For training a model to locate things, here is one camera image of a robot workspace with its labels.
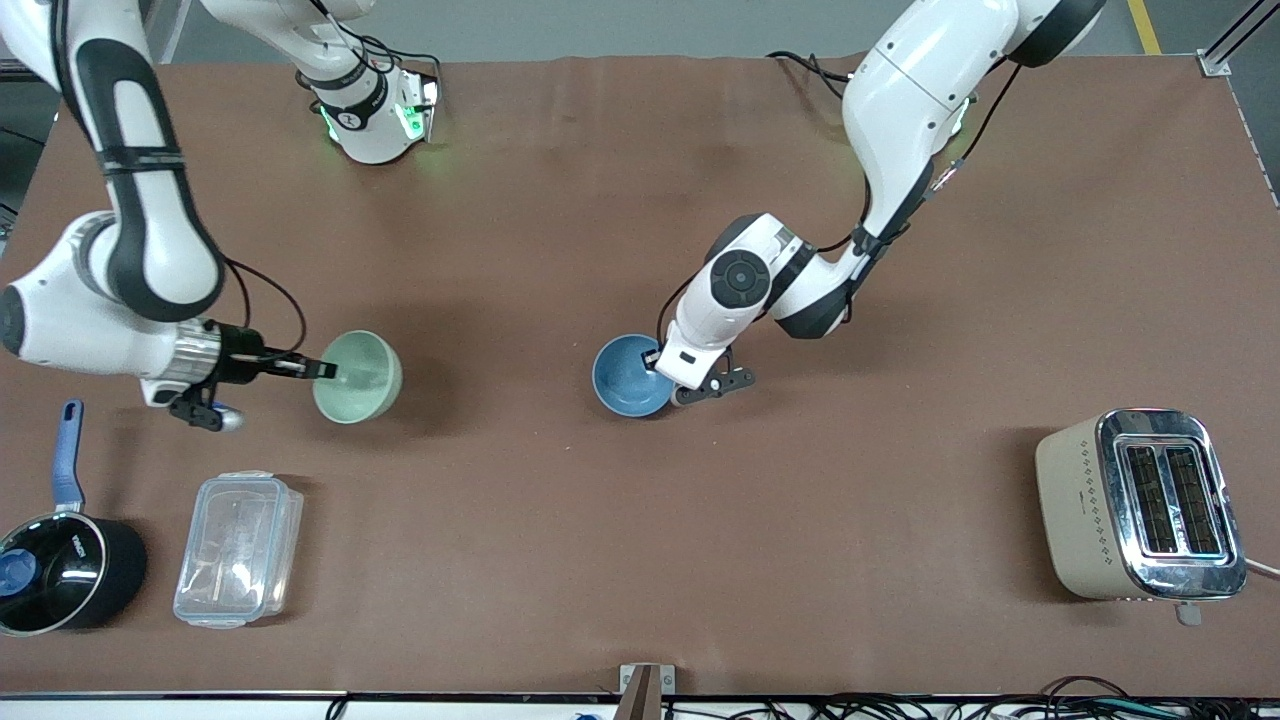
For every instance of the brown table cover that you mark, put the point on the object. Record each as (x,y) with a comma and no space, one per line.
(640,560)

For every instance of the aluminium frame with diagonal brace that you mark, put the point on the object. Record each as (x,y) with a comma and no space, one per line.
(10,70)

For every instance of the clear plastic food container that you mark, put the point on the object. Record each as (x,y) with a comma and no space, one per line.
(238,548)

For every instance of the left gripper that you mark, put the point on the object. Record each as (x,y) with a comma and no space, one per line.
(652,361)

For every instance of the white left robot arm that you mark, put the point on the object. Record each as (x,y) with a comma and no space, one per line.
(900,110)

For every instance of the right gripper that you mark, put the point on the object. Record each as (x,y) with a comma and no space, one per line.
(240,354)

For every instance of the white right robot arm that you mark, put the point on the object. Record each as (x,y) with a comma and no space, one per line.
(150,260)

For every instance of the metal table edge bracket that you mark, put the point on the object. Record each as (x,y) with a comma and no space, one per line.
(645,690)

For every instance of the beige chrome toaster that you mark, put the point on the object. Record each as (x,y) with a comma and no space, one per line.
(1085,510)

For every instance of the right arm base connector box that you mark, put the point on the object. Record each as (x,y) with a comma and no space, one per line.
(415,105)

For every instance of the blue bowl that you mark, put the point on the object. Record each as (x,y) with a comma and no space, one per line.
(622,378)

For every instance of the glass pot lid blue knob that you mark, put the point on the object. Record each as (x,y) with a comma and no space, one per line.
(55,575)

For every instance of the aluminium frame corner bracket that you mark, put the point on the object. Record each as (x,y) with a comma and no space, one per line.
(1225,48)

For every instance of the green bowl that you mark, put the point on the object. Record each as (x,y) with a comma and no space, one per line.
(358,378)

